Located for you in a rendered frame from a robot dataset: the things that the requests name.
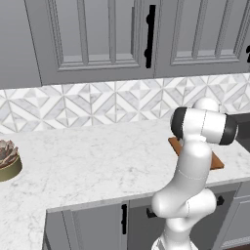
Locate grey cupboard door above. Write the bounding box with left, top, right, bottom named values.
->
left=153, top=0, right=250, bottom=79
left=24, top=0, right=162, bottom=86
left=221, top=181, right=250, bottom=250
left=62, top=200, right=130, bottom=250

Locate potted succulent in olive pot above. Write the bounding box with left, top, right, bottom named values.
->
left=0, top=139, right=23, bottom=183

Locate brown wooden cutting board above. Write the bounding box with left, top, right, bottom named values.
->
left=167, top=136, right=226, bottom=171

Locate grey lower cupboard door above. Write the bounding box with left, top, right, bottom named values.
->
left=221, top=181, right=250, bottom=250
left=62, top=200, right=130, bottom=250

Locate grey upper cupboard door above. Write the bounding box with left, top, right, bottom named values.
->
left=153, top=0, right=250, bottom=79
left=24, top=0, right=162, bottom=86

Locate black lower cupboard handle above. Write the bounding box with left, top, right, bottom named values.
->
left=120, top=203, right=128, bottom=235

